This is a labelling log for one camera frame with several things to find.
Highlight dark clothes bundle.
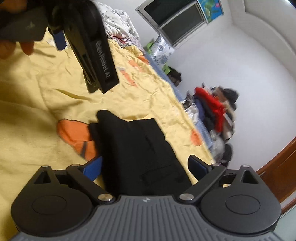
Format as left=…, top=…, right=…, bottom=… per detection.
left=166, top=67, right=184, bottom=87

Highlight floral pillow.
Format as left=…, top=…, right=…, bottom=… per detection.
left=151, top=34, right=175, bottom=67

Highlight aluminium frame window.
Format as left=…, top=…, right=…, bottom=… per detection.
left=135, top=0, right=207, bottom=48

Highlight black pants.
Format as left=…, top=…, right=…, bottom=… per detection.
left=89, top=110, right=193, bottom=197

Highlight yellow printed quilt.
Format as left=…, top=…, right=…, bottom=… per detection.
left=0, top=25, right=215, bottom=232

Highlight white printed blanket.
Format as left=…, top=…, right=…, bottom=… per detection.
left=92, top=0, right=144, bottom=49

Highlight pile of clothes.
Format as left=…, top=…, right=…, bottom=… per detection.
left=183, top=85, right=241, bottom=169

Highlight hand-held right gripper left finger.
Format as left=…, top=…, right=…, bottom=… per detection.
left=32, top=156, right=115, bottom=202

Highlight person's left hand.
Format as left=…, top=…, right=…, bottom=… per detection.
left=0, top=0, right=36, bottom=60

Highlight brown wooden door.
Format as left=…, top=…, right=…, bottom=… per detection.
left=256, top=136, right=296, bottom=212

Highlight blue green wall poster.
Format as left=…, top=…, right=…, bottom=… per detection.
left=196, top=0, right=225, bottom=24

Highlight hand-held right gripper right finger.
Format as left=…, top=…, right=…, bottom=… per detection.
left=179, top=155, right=263, bottom=202

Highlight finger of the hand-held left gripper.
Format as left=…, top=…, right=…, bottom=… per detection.
left=54, top=30, right=67, bottom=51

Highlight red knitted garment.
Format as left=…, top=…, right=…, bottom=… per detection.
left=195, top=87, right=229, bottom=131

